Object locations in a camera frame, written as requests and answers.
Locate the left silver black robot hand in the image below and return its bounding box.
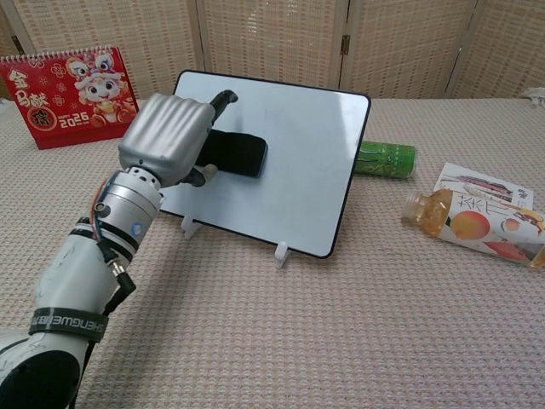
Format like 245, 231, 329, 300
117, 88, 239, 188

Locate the white tablet whiteboard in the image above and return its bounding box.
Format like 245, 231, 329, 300
158, 69, 372, 260

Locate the white plastic board foot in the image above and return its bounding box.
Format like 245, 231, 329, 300
272, 241, 294, 269
180, 214, 204, 236

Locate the woven bamboo screen panel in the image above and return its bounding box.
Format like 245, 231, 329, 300
0, 0, 23, 61
340, 0, 474, 101
445, 0, 545, 101
195, 0, 353, 100
8, 0, 209, 102

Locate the red 2026 desk calendar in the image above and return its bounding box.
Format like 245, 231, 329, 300
0, 45, 141, 152

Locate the green drink can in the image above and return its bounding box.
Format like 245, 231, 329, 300
353, 140, 418, 180

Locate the beige woven tablecloth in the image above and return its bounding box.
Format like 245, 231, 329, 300
0, 95, 545, 409

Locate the illustrated postcard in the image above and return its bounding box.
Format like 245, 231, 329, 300
433, 161, 536, 210

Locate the peach tea plastic bottle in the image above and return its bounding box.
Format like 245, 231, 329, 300
401, 187, 545, 271

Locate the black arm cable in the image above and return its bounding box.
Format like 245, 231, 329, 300
72, 241, 138, 409

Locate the black printed velcro strap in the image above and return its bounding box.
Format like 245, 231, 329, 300
27, 312, 108, 344

